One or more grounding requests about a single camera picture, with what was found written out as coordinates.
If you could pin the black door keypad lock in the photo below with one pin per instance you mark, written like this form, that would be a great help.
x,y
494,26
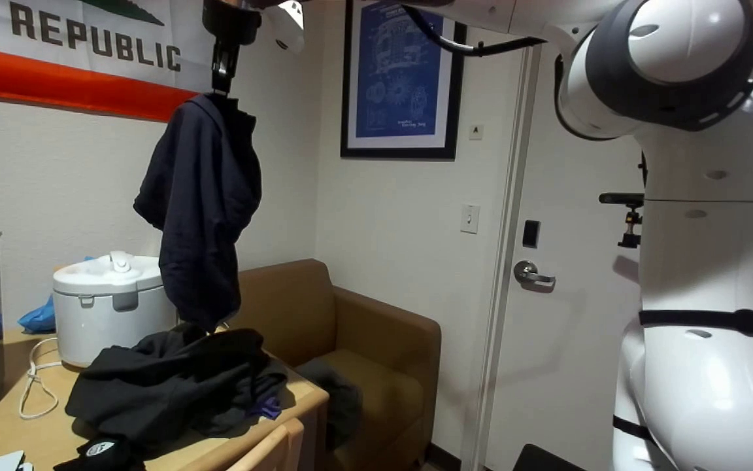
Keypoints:
x,y
532,234

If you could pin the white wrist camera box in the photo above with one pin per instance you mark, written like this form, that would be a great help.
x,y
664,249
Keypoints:
x,y
289,23

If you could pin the black framed blue poster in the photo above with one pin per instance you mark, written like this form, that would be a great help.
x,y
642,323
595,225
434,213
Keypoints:
x,y
403,86

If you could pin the blue crumpled cloth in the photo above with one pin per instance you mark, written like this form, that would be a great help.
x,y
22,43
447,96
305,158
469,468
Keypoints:
x,y
38,314

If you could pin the silver door lever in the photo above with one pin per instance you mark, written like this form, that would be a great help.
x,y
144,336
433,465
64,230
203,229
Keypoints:
x,y
529,276

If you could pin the black stereo camera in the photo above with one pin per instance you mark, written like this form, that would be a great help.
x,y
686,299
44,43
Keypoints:
x,y
622,200

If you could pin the California Republic flag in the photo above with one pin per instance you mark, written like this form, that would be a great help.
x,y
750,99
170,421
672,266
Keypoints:
x,y
72,86

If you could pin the white light switch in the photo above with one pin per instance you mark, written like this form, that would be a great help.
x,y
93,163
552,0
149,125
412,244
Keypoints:
x,y
469,218

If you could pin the brown armchair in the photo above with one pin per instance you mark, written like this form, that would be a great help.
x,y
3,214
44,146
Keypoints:
x,y
386,349

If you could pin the white door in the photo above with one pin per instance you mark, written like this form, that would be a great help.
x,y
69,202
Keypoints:
x,y
560,367

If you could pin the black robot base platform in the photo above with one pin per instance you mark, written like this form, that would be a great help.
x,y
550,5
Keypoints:
x,y
546,459

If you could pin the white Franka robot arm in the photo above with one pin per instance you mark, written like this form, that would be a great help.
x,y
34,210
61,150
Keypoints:
x,y
706,263

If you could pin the white rice cooker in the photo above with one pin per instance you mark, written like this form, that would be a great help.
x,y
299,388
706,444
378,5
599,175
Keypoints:
x,y
105,314

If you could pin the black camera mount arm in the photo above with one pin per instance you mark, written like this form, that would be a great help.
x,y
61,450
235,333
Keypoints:
x,y
630,229

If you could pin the wooden table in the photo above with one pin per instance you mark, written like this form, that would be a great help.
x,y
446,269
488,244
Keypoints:
x,y
1,427

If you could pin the navy hoodie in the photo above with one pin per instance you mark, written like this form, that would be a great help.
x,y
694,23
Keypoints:
x,y
203,210

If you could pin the grey crumpled cloth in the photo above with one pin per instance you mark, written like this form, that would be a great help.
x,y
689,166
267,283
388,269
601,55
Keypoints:
x,y
340,406

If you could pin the dark grey jacket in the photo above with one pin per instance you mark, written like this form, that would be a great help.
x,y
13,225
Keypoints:
x,y
175,388

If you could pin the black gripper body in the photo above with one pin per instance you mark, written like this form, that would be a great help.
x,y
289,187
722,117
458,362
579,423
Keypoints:
x,y
233,22

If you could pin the small white wall plate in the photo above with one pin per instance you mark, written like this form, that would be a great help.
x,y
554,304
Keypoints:
x,y
476,130

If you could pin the black pouch white logo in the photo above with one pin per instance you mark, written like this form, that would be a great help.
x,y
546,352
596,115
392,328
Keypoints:
x,y
102,452

